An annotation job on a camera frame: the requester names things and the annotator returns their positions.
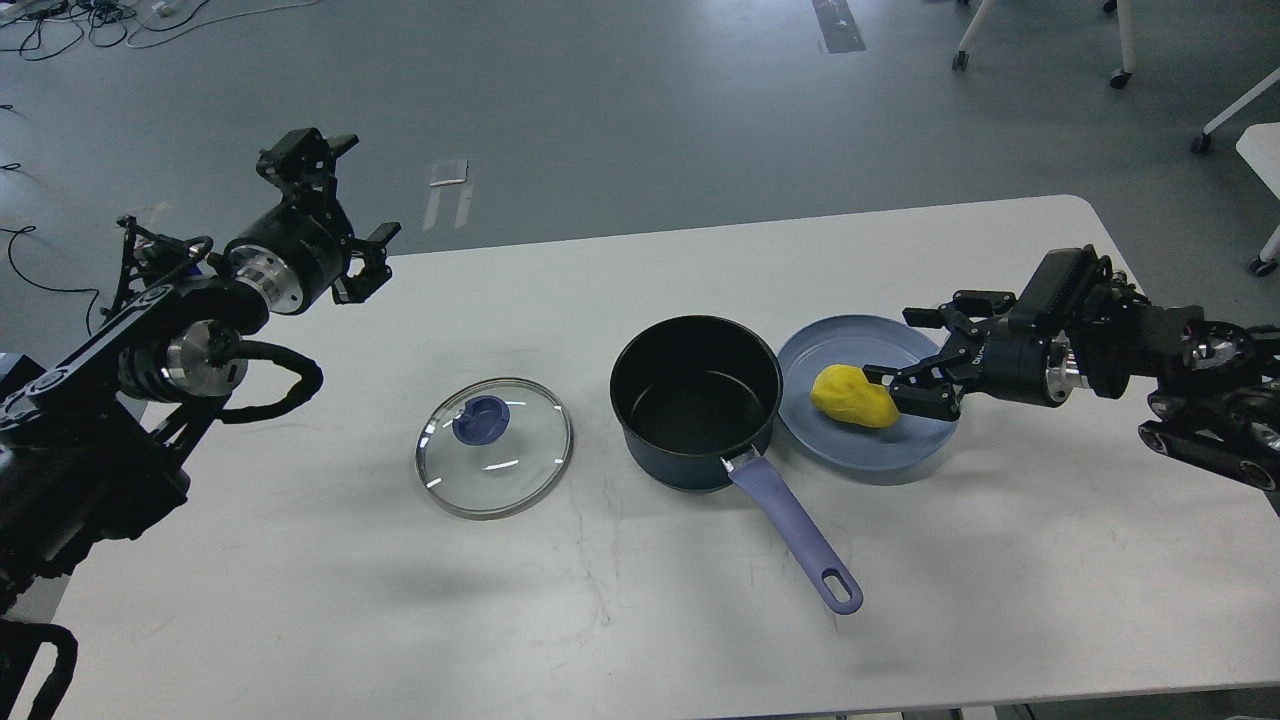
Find white chair leg with caster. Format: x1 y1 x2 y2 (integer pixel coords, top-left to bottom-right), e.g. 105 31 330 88
951 1 1137 91

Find dark floor tape strip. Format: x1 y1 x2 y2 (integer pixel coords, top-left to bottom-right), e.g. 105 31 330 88
812 0 867 55

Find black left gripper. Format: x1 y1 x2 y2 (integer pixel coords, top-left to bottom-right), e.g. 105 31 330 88
225 128 402 315

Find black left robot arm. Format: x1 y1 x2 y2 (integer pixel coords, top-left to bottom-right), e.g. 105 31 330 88
1 128 401 719

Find yellow potato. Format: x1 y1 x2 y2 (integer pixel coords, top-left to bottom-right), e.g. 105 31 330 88
809 364 901 429

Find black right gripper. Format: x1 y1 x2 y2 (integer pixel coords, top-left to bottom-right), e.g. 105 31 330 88
861 290 1069 421

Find black cable on floor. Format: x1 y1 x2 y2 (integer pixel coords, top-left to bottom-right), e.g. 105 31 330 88
0 225 122 336

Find dark blue saucepan purple handle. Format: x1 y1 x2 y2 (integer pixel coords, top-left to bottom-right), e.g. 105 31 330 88
608 315 864 615

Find black box at left edge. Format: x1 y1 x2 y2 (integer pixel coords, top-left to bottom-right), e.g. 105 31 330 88
0 352 29 387

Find tangled cables on floor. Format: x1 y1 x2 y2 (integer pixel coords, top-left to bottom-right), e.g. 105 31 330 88
0 0 326 63

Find white chair base right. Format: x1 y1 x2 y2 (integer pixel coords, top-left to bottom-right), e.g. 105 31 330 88
1189 68 1279 277

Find blue plastic plate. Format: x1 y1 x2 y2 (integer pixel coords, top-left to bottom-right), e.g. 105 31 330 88
777 315 957 473

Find glass pot lid purple knob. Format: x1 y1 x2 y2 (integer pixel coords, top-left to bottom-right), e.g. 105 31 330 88
415 377 575 521

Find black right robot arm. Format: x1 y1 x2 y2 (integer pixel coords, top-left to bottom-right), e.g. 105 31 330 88
864 245 1279 495

